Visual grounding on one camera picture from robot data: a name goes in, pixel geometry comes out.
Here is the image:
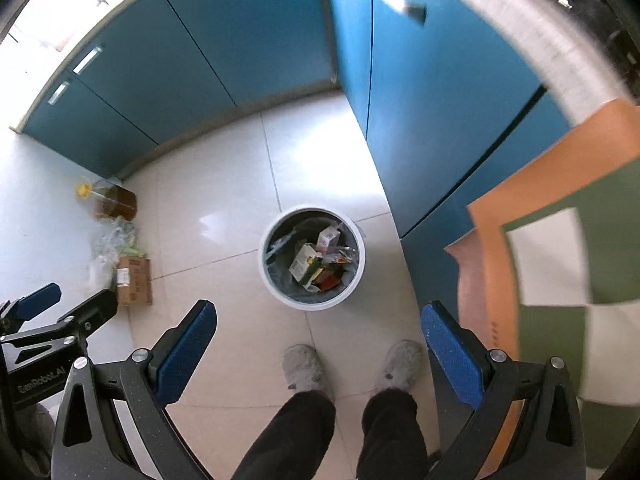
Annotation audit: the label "grey bin liner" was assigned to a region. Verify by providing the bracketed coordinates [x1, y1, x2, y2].
[265, 212, 360, 306]

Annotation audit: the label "clear plastic bag pile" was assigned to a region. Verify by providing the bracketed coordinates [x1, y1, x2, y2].
[89, 217, 146, 291]

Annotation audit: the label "clear plastic wrapper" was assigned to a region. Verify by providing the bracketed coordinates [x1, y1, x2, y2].
[324, 245, 359, 267]

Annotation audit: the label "green white checkered tablecloth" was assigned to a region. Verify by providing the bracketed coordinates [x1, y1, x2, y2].
[444, 97, 640, 471]

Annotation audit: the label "person's right leg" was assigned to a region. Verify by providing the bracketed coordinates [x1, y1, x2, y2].
[356, 389, 432, 480]

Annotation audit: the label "grey fuzzy slipper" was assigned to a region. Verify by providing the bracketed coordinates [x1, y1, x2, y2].
[282, 344, 333, 400]
[375, 340, 425, 395]

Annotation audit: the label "red packet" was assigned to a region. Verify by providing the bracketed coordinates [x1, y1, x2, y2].
[320, 267, 346, 292]

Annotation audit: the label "small cardboard box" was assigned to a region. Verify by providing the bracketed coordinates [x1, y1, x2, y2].
[116, 255, 153, 307]

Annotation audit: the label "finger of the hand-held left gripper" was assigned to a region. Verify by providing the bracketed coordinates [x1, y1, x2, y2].
[0, 287, 119, 348]
[0, 282, 62, 333]

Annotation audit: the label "white round trash bin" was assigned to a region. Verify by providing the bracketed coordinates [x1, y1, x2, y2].
[257, 205, 366, 312]

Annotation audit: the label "person's left leg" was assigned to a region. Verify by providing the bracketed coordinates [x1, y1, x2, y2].
[234, 389, 337, 480]

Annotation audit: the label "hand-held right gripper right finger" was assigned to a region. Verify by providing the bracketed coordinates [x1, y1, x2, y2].
[421, 301, 587, 480]

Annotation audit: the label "person's leg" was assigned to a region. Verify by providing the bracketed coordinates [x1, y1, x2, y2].
[356, 389, 432, 480]
[234, 389, 337, 480]

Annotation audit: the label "oil bottle with yellow cap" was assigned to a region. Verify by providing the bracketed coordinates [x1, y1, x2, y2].
[75, 176, 138, 222]

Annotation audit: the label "person's left forearm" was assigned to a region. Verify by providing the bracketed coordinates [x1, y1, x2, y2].
[0, 405, 56, 480]

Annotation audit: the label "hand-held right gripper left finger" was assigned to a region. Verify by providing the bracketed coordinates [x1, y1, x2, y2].
[50, 300, 217, 480]

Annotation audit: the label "green white yellow box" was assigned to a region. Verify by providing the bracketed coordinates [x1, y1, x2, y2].
[289, 242, 324, 287]

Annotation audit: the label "blue kitchen cabinets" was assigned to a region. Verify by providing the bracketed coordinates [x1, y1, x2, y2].
[22, 0, 572, 306]

